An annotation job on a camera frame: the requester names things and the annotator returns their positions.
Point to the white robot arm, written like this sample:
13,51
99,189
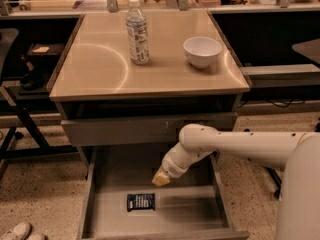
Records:
297,154

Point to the white shoe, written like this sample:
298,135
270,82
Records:
36,236
20,231

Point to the clear plastic water bottle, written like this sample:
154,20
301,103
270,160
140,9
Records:
137,31

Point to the black chair frame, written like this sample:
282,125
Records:
8,37

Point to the dark blue rxbar wrapper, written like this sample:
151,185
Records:
144,201

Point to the open middle drawer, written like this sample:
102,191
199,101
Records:
191,207

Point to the white ceramic bowl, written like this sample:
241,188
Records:
201,52

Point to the grey upper drawer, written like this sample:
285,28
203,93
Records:
136,130

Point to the brown box on shelf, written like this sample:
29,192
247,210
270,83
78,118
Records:
46,49

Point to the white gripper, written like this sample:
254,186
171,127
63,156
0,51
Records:
174,168

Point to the black bag under desk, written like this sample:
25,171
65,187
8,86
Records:
34,78

